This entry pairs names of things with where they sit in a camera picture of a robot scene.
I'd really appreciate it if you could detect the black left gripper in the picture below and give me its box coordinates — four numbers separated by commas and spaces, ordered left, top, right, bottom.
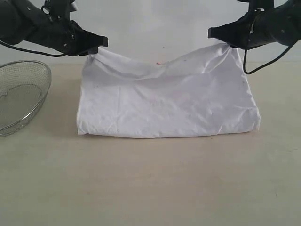
30, 16, 108, 57

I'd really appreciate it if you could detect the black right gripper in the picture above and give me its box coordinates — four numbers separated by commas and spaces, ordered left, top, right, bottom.
207, 9, 268, 49

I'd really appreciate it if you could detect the white t-shirt red print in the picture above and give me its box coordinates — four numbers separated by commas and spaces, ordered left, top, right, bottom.
77, 43, 261, 138

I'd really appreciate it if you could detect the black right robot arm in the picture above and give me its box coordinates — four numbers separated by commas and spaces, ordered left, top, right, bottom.
207, 0, 301, 50

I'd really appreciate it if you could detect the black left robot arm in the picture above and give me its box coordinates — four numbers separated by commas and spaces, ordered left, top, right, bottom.
0, 0, 109, 57

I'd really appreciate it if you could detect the round metal mesh basket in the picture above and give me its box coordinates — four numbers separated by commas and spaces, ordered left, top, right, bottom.
0, 60, 52, 137

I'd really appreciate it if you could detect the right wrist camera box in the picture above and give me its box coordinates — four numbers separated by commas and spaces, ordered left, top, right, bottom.
238, 0, 275, 12

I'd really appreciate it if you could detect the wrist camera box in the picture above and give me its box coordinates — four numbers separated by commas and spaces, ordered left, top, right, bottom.
238, 0, 275, 12
44, 0, 77, 12

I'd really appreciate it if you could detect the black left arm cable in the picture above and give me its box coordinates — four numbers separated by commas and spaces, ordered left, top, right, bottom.
0, 40, 65, 58

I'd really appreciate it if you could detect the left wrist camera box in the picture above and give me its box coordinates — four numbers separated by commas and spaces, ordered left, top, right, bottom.
44, 0, 77, 12

